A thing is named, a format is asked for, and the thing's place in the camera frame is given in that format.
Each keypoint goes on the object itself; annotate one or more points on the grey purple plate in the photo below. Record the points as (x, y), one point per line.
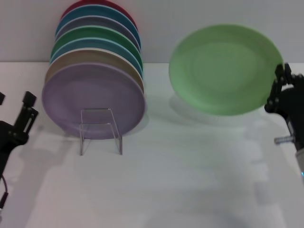
(95, 21)

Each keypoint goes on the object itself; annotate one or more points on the red plate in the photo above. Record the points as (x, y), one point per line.
(99, 2)

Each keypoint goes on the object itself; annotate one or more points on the light green plate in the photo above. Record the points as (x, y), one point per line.
(218, 71)

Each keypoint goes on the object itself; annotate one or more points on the tan plate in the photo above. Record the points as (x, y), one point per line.
(90, 55)

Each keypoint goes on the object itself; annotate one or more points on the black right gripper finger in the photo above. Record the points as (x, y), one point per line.
(279, 76)
(295, 79)

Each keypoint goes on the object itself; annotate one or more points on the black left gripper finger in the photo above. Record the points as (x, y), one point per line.
(27, 111)
(2, 98)

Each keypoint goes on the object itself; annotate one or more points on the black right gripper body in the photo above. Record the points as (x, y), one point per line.
(293, 107)

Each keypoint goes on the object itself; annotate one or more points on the lilac plate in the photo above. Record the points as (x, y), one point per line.
(95, 90)

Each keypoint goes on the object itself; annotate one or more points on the clear acrylic plate rack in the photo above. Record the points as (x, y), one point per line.
(81, 142)

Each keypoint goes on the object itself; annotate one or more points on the light blue plate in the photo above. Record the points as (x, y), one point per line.
(95, 42)

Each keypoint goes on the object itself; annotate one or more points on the dark green plate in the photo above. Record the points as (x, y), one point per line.
(95, 32)

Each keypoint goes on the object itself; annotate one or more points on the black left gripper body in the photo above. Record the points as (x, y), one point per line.
(9, 135)

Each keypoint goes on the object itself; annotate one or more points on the teal blue plate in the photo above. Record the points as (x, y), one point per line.
(95, 12)

